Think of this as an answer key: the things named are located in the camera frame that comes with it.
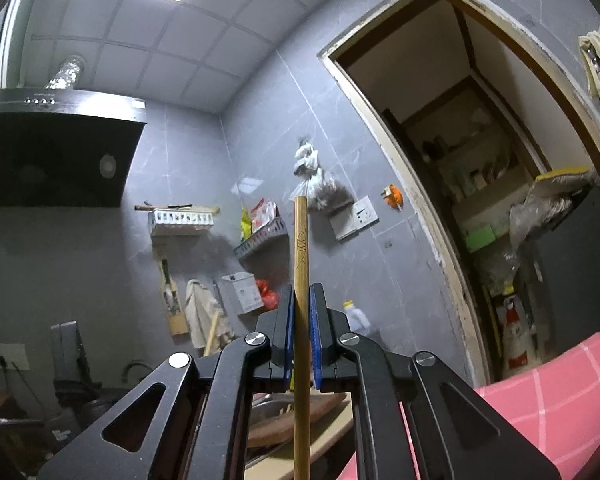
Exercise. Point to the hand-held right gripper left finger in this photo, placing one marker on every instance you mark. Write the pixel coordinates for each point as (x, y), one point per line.
(290, 335)

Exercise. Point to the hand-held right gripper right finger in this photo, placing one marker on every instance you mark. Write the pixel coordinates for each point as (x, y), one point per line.
(314, 340)

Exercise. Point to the bamboo chopstick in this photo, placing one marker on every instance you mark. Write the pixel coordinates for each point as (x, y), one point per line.
(212, 332)
(301, 260)

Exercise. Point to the red plastic bag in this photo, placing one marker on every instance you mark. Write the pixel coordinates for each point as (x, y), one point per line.
(268, 296)

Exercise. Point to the white plastic bottle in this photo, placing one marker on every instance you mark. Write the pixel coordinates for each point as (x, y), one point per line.
(357, 317)

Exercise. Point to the wooden cutting board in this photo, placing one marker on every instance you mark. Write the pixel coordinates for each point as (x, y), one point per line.
(325, 410)

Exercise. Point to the beige hanging towel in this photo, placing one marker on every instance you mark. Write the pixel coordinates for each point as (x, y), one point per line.
(200, 310)

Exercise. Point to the wooden knife holder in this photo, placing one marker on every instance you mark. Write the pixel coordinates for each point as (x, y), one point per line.
(176, 315)

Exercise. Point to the yellow packet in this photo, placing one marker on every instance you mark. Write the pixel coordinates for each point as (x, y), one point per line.
(245, 222)

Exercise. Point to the red white packet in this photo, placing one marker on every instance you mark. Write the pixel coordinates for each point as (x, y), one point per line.
(263, 215)

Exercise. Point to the clear bag with dried goods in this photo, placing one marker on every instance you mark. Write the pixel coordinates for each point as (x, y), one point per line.
(325, 192)

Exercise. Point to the white knotted plastic bag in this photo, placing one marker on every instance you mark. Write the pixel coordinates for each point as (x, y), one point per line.
(306, 160)

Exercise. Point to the green box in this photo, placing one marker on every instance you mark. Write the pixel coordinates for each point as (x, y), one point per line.
(481, 239)

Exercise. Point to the red white printed sack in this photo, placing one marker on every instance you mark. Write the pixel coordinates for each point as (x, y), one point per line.
(517, 340)

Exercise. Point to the wooden pantry shelf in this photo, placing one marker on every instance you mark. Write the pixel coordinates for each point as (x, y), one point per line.
(480, 196)

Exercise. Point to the black stacked appliance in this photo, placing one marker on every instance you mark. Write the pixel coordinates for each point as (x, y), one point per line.
(67, 355)

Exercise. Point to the person's pink checkered clothing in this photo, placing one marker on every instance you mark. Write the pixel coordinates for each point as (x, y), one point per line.
(555, 400)

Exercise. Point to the crumpled clear plastic bag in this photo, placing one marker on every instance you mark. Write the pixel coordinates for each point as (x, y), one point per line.
(535, 220)

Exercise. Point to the dark grey refrigerator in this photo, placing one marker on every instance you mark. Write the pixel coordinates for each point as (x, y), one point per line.
(570, 280)

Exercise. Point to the black range hood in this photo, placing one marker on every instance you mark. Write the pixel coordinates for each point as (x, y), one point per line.
(55, 160)

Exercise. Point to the yellow bag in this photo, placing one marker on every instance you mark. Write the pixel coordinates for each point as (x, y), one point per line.
(565, 177)

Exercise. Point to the cream rubber gloves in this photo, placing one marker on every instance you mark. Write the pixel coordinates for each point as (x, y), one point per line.
(597, 65)

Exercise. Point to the white wall box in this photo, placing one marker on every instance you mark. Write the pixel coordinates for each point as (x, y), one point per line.
(245, 295)

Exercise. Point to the grey wall basket shelf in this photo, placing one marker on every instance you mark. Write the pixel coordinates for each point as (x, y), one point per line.
(260, 241)

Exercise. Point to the white wall plate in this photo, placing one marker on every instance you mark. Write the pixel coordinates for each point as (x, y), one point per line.
(342, 226)

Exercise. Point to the white wall socket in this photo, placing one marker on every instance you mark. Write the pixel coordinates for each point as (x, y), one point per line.
(365, 212)

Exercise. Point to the worn white door frame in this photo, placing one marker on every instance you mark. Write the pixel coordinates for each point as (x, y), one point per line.
(450, 280)

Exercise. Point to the white wall basket rack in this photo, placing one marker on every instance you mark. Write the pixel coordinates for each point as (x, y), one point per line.
(180, 220)

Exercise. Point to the orange wall hook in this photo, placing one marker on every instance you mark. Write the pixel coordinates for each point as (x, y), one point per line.
(392, 196)

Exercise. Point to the white wall outlet with plug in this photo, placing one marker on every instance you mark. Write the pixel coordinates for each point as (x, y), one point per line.
(17, 355)

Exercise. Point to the silver foil exhaust duct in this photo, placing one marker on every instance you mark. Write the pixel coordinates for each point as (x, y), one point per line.
(67, 72)

